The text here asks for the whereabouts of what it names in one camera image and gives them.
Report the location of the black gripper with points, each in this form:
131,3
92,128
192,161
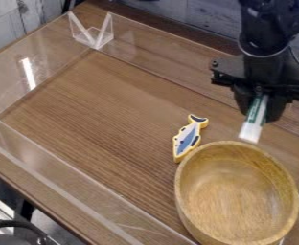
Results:
251,75

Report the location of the green white marker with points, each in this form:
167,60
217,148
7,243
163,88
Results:
255,120

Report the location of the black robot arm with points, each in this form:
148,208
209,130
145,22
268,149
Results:
270,25

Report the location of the brown wooden bowl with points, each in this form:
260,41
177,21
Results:
235,195

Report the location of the yellow blue fish toy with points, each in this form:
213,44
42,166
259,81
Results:
187,138

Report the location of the clear acrylic corner bracket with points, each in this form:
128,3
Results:
92,37

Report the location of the clear acrylic front wall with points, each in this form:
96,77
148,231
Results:
82,204

